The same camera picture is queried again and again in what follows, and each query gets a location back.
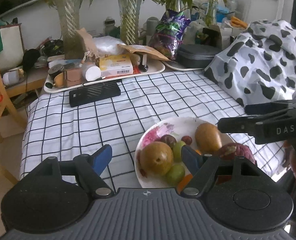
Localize black ribbed device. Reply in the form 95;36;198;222
69;81;121;107

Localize clear plastic bag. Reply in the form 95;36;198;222
93;36;125;57

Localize white floral plate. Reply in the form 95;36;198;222
134;116;237;189

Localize brown paper envelope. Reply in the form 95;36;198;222
118;44;169;61

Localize small green lime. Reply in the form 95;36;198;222
165;164;185;186

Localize white round jar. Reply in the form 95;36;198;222
81;62;101;82

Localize yellow round melon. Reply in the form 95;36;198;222
139;141;173;176

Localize dark red cabbage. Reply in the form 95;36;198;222
214;142;257;185

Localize small red fruit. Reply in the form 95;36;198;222
181;135;192;145

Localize dark purple passion fruit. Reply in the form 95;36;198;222
160;134;177;148

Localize cow print blanket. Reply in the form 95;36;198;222
204;20;296;106

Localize brown mango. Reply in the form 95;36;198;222
195;123;223;153

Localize black zip case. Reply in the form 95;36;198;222
176;44;221;69

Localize white tray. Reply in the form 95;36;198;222
43;58;206;94

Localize checked white tablecloth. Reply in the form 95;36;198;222
19;70;288;189

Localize yellow white box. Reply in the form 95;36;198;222
99;54;133;77

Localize crumpled brown paper bag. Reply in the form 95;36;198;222
76;28;100;63

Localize green plum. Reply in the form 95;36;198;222
172;141;186;163

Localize large orange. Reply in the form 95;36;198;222
176;174;193;193

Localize glass vase with stems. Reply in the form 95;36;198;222
118;0;142;45

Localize brown leather pouch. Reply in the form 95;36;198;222
63;68;83;88

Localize purple snack bag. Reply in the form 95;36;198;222
148;9;191;60

